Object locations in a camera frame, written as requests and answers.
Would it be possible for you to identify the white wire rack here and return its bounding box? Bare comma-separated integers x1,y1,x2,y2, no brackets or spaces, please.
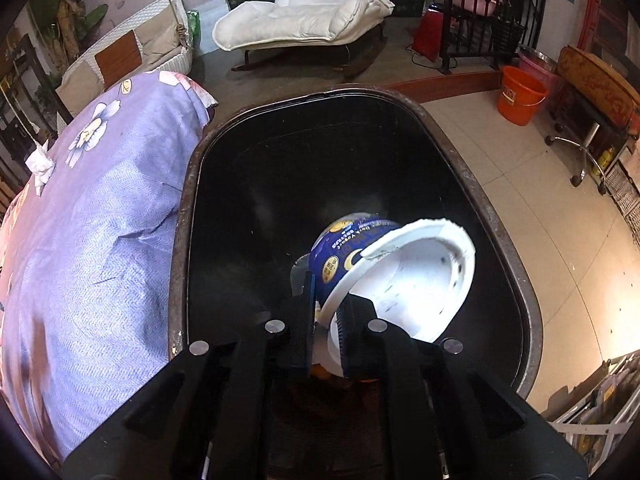
545,355,640,476

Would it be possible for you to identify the brown square cushion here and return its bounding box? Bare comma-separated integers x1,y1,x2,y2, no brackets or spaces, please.
95,30,141,88

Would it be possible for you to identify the pink plastic basin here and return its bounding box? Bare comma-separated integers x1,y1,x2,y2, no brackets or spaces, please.
517,45,561,106

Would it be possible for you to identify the orange plastic bucket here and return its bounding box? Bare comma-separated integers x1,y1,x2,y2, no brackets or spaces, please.
496,65,549,127

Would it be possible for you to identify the chrome base stool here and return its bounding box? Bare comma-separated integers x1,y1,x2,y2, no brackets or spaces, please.
545,45,640,188

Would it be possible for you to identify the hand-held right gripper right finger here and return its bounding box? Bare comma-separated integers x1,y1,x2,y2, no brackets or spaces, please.
336,296,588,480

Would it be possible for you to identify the red bag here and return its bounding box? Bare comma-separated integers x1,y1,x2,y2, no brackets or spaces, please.
415,4,448,63

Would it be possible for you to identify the purple floral blanket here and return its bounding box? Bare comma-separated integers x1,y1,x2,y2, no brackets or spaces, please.
0,71,218,461

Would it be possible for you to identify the white cushioned rocking chair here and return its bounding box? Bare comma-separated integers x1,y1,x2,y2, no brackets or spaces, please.
212,0,396,72

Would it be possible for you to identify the white plastic crate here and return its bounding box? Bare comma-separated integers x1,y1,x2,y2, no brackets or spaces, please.
602,160,640,246

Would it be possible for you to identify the beige cushion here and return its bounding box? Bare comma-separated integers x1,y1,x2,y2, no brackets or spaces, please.
137,7,176,63
55,60,103,116

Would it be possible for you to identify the white wicker sofa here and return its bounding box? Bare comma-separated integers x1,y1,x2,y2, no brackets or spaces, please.
55,0,193,116

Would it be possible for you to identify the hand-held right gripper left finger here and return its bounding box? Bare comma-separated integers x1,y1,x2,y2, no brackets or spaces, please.
62,272,317,480

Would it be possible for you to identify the black trash bin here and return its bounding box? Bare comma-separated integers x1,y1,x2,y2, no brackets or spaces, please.
167,87,544,401

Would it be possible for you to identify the black metal rack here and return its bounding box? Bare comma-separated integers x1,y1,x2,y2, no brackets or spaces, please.
440,0,548,71

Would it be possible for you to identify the blue and white paper bowl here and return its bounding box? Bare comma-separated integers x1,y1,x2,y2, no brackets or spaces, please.
291,212,476,378

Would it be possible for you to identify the artificial plant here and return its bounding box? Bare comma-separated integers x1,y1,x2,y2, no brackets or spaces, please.
50,0,108,61

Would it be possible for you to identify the white crumpled tissue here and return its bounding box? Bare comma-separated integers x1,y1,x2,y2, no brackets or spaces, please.
26,142,55,196

